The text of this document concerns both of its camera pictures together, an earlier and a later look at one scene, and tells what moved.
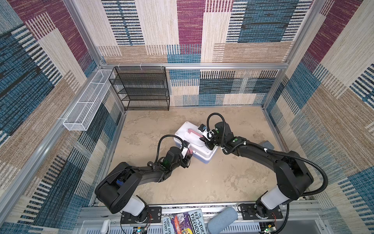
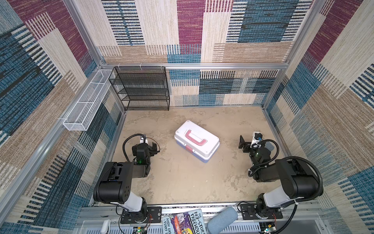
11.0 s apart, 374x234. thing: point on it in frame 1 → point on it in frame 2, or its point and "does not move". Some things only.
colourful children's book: (191, 222) does not move
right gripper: (207, 143) → (247, 145)
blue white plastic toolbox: (189, 131) does not move
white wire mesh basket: (80, 117) does not move
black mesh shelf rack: (141, 88) does not move
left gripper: (185, 161) → (152, 149)
